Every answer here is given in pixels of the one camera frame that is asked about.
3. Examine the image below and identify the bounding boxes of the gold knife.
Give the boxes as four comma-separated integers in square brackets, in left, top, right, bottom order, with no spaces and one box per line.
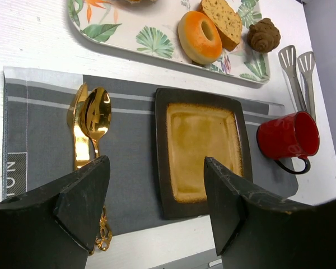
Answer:
[67,83,90,170]

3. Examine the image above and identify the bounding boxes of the dark brown chocolate pastry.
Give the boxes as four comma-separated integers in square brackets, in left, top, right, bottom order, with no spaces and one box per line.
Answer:
[247,18,281,53]

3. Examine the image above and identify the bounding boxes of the brown square ceramic plate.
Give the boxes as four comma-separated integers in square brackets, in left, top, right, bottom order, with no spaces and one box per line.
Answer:
[155,88,253,219]

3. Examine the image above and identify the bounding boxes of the orange round sponge cake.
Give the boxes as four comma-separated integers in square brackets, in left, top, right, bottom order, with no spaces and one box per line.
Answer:
[109,0,157,4]

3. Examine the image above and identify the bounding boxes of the red enamel mug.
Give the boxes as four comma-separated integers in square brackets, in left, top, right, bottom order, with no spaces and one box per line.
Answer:
[256,111,320,175]

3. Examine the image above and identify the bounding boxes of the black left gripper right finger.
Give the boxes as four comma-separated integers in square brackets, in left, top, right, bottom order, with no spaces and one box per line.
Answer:
[204,157,336,268]

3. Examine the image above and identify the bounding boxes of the brown bread slice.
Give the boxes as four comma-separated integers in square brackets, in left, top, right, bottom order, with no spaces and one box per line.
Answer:
[199,0,242,51]

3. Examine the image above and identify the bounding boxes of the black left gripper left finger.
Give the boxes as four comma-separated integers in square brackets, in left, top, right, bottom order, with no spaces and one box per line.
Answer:
[0,156,110,268]

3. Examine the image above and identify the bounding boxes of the gold spoon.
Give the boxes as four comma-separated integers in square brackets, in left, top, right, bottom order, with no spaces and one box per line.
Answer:
[80,87,113,252]

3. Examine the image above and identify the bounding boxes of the grey striped placemat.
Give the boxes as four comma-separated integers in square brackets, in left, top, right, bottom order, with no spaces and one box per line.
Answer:
[2,66,299,236]

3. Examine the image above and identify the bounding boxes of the floral white serving tray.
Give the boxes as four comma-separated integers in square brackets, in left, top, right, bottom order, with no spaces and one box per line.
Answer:
[66,1,270,84]

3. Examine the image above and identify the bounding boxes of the stainless steel serving tongs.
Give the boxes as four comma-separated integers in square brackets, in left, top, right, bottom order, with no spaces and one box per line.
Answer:
[278,45,316,121]

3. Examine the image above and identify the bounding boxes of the orange glazed bagel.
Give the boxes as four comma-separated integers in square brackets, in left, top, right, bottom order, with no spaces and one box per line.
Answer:
[178,11,222,65]

